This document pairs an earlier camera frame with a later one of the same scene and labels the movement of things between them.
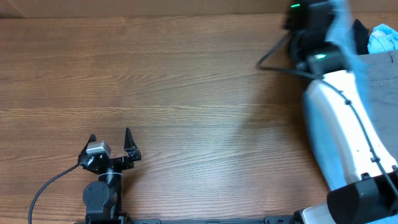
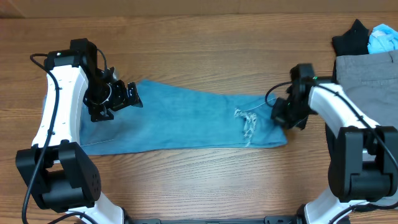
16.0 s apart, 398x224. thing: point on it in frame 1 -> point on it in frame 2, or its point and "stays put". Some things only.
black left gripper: (132, 151) -> (121, 99)
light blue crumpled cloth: (382, 39) stays put
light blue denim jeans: (341, 27) -> (179, 115)
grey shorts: (380, 73) stays put
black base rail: (270, 220) stays put
